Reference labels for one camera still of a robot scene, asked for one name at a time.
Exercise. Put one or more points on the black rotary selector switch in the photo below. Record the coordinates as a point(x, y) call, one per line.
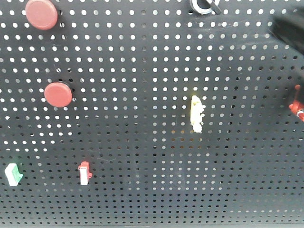
point(204, 7)

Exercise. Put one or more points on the lower red push button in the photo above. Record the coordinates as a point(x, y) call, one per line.
point(58, 94)

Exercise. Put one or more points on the red push button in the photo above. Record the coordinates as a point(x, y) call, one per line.
point(41, 14)
point(58, 94)

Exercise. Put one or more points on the upper red push button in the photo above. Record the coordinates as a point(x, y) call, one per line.
point(41, 14)

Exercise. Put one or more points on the black perforated pegboard panel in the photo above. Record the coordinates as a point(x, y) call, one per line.
point(132, 67)

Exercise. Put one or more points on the yellow toggle switch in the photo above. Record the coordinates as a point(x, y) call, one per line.
point(196, 114)

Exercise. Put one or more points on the white red rocker switch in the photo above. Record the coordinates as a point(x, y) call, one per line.
point(84, 173)

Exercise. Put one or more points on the red toggle switch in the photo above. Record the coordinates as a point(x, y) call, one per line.
point(297, 106)

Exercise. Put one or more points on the white green rocker switch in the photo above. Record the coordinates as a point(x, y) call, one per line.
point(12, 174)

